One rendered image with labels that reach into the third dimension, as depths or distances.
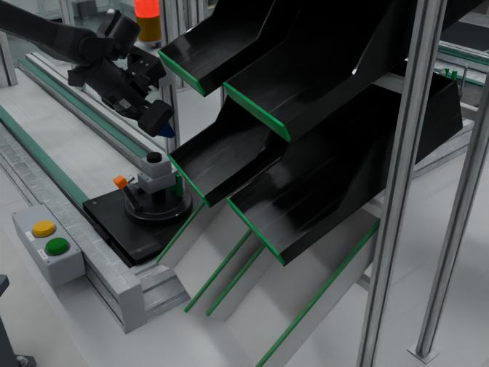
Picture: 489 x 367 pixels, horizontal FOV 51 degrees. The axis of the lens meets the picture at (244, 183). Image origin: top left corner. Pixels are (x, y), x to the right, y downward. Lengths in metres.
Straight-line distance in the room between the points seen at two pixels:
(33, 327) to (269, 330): 0.48
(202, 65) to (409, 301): 0.63
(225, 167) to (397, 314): 0.48
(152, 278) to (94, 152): 0.59
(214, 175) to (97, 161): 0.71
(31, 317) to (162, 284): 0.26
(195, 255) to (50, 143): 0.77
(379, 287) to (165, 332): 0.44
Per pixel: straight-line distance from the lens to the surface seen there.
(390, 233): 0.63
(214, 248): 0.85
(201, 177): 0.74
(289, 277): 0.75
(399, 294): 1.08
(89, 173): 1.35
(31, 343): 1.03
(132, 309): 0.96
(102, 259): 1.01
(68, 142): 1.53
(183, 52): 0.73
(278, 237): 0.63
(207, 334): 0.97
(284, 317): 0.74
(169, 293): 0.99
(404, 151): 0.58
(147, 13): 1.13
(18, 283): 1.16
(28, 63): 2.12
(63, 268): 1.03
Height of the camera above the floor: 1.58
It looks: 32 degrees down
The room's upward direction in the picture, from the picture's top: straight up
